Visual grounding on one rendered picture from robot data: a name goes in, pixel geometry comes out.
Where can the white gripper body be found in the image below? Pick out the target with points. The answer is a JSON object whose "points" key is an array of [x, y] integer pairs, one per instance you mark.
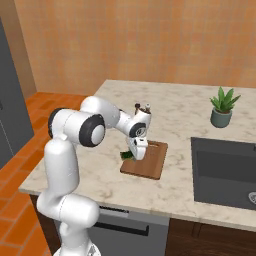
{"points": [[139, 150]]}

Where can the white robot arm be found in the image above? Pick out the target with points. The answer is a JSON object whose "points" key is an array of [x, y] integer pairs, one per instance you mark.
{"points": [[63, 160]]}

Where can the green sponge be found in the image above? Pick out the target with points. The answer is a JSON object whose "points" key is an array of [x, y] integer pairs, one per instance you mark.
{"points": [[126, 155]]}

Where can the wooden cutting board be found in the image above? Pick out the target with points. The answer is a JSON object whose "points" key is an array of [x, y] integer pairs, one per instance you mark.
{"points": [[148, 163]]}

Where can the dark salt and pepper shakers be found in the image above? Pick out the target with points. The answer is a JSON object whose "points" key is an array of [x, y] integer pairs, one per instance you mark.
{"points": [[142, 107]]}

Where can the grey dishwasher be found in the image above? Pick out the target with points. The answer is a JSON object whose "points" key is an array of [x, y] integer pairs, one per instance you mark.
{"points": [[133, 236]]}

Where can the dark grey sink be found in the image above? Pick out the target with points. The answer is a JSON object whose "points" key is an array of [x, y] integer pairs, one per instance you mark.
{"points": [[223, 173]]}

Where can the green potted plant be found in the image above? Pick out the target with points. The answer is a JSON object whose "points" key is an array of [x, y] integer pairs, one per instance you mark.
{"points": [[222, 110]]}

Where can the dark wooden cupboard door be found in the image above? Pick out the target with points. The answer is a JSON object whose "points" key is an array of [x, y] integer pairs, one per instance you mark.
{"points": [[213, 240]]}

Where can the dark grey fridge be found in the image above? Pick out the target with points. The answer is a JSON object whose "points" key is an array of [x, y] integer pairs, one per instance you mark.
{"points": [[11, 110]]}

